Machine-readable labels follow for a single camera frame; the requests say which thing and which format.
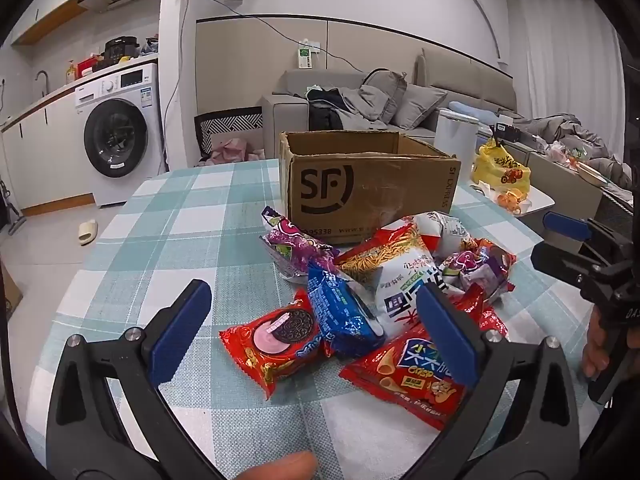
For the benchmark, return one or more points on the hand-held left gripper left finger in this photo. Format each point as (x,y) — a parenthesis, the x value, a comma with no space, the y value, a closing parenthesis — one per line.
(180,335)

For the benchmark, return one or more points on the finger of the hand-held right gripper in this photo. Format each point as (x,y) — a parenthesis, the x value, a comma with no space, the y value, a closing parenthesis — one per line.
(565,225)
(555,259)

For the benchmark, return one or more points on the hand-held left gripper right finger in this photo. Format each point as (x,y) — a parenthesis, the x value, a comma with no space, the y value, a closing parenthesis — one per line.
(442,330)

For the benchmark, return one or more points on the red cone crisp packet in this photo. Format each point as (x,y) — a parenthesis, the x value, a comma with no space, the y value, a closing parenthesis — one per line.
(395,375)

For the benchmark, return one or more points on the purple snack packet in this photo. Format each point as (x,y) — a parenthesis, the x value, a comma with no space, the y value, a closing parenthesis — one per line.
(470,265)
(295,245)

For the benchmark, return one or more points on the red cookie packet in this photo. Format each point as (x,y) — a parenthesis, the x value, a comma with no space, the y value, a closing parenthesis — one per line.
(270,340)

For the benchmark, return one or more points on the blue cookie packet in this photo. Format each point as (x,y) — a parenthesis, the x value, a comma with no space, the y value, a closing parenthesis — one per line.
(340,320)

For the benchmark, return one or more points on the brown cardboard box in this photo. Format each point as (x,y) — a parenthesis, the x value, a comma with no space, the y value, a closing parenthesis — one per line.
(370,185)

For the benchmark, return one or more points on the person's right hand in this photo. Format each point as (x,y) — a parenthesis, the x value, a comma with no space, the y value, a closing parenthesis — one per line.
(595,345)

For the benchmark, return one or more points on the person's left hand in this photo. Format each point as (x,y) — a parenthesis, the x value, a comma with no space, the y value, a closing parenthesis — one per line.
(277,467)

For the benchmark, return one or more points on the white side table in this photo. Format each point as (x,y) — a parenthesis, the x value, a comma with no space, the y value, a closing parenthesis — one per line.
(540,202)

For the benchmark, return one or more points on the beige bench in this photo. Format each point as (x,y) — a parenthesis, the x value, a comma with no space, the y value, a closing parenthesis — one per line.
(565,182)

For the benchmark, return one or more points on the red crinkled snack packet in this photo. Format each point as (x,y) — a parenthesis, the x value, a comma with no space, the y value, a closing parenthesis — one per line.
(487,315)

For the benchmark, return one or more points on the orange fruit bag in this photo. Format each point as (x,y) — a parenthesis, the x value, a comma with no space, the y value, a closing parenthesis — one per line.
(512,202)

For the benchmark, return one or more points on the white orange noodle snack packet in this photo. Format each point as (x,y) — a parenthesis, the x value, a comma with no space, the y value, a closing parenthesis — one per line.
(395,270)

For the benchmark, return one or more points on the yellow plastic bag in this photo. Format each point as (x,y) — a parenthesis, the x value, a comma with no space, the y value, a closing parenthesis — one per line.
(500,170)

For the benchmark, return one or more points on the grey blanket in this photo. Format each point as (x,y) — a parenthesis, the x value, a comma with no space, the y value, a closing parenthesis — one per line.
(560,132)

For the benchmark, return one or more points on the white red snack packet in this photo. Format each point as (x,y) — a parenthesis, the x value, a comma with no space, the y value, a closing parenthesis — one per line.
(445,227)

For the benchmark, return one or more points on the black device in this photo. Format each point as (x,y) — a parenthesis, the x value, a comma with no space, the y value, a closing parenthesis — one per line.
(507,132)

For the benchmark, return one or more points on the teal white checked tablecloth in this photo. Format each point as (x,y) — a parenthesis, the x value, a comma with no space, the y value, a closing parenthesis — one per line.
(175,220)

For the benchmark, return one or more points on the beige slipper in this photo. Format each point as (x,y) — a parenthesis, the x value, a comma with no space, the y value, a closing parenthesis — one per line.
(88,232)

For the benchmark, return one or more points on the white trash bin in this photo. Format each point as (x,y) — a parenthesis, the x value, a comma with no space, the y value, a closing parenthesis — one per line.
(455,135)

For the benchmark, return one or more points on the light blue pillow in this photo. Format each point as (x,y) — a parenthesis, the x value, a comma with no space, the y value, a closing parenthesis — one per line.
(470,110)

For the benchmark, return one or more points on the white curtain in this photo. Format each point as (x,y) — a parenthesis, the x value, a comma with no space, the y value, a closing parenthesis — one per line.
(565,50)

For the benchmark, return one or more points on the grey pillow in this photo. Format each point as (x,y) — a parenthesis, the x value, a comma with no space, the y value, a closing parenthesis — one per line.
(387,92)
(417,105)

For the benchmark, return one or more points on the pink cloth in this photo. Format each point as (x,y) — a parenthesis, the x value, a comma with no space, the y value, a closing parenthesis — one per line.
(232,150)

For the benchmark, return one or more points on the white washing machine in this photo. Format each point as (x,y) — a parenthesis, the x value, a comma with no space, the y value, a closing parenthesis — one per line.
(120,145)

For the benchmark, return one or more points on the black white patterned basket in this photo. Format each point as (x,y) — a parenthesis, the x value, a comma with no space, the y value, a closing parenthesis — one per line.
(225,125)

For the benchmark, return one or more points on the white kitchen cabinet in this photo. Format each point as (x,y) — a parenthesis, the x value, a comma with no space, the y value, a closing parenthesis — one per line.
(45,160)

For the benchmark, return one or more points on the grey jacket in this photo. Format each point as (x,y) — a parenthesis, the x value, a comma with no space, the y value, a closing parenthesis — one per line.
(362,107)

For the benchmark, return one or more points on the black clothing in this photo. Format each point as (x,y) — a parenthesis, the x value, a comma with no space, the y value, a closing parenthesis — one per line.
(325,112)

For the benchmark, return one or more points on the grey sofa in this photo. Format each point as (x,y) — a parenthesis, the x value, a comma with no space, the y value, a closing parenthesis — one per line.
(295,115)

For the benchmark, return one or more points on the yellow bottle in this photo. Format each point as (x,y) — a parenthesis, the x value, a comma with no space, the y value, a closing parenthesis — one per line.
(70,72)

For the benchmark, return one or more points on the red box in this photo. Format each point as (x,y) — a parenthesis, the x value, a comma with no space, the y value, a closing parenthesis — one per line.
(89,64)

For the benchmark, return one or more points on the kitchen faucet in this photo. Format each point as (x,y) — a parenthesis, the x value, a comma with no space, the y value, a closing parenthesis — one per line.
(44,80)

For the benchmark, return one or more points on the black rice cooker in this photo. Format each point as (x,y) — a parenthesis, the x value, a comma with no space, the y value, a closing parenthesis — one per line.
(121,49)

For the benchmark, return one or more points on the white green wall charger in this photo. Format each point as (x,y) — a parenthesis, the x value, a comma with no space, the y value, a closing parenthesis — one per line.
(305,57)

